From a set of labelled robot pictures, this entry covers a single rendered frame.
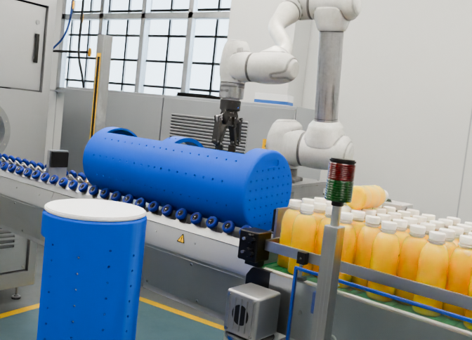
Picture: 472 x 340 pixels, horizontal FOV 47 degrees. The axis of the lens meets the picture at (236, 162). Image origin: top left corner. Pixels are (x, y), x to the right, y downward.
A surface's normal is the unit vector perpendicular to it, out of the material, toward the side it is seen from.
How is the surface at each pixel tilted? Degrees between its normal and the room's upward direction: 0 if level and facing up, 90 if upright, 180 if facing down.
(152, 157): 65
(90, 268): 90
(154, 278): 109
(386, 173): 90
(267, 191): 90
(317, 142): 97
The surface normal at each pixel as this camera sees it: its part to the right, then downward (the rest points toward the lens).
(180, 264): -0.63, 0.33
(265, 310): 0.77, 0.14
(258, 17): -0.53, 0.01
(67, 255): -0.21, 0.06
